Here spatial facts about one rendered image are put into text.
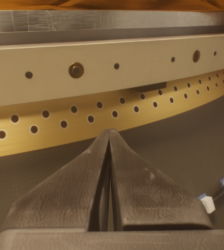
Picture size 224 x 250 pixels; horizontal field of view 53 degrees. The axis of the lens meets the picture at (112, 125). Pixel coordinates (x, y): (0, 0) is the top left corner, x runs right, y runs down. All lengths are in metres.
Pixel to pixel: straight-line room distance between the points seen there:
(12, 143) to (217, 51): 0.28
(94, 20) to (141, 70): 0.07
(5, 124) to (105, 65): 0.12
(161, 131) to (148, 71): 0.10
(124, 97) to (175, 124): 0.09
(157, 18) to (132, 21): 0.04
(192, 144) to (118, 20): 0.21
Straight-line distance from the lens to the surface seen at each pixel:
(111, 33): 0.29
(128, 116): 0.29
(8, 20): 0.25
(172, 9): 0.35
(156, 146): 0.32
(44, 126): 0.26
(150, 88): 0.29
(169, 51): 0.27
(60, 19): 0.26
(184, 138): 0.35
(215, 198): 0.39
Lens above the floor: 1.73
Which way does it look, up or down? 24 degrees down
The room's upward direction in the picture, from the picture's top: 1 degrees counter-clockwise
